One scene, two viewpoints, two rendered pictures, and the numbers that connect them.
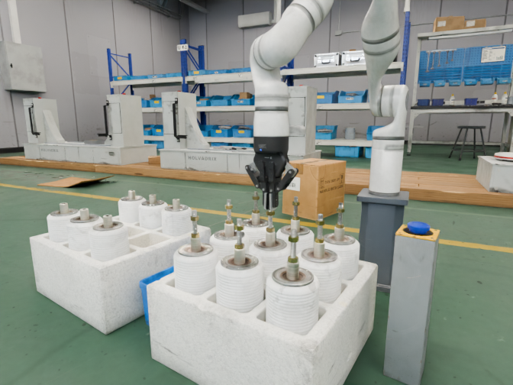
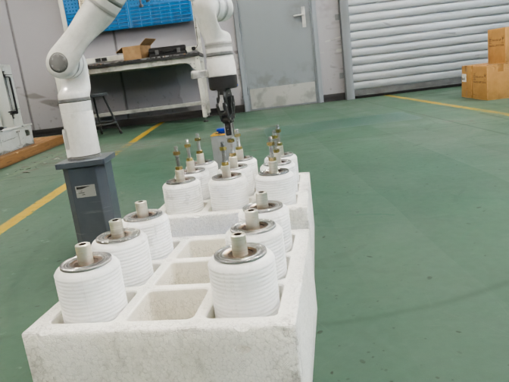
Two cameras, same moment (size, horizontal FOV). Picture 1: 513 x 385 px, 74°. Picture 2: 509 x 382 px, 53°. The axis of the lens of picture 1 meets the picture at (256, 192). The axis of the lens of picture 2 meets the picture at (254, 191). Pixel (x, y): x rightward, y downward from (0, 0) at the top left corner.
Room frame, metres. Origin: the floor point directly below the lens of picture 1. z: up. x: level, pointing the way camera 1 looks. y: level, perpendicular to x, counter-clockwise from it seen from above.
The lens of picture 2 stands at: (1.26, 1.21, 0.50)
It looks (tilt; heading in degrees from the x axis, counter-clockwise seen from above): 13 degrees down; 245
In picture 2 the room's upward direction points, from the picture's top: 7 degrees counter-clockwise
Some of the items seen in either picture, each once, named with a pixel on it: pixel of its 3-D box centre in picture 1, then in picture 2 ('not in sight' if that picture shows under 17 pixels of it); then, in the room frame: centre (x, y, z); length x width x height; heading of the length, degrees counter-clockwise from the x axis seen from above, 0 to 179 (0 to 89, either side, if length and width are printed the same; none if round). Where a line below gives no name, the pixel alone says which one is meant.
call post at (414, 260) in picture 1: (410, 305); (229, 180); (0.63, -0.32, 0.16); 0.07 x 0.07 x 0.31; 57
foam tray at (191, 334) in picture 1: (269, 308); (241, 223); (0.73, -0.03, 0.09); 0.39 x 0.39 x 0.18; 57
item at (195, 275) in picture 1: (197, 288); (277, 208); (0.69, 0.13, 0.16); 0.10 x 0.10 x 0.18
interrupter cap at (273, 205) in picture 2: (108, 226); (262, 207); (0.86, 0.39, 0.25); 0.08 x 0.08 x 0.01
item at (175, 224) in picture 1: (178, 235); (151, 260); (1.05, 0.26, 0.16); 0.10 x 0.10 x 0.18
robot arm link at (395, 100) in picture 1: (390, 114); (70, 76); (1.05, -0.41, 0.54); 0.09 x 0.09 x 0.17; 59
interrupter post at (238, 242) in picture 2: (64, 208); (238, 245); (1.00, 0.59, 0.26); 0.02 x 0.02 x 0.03
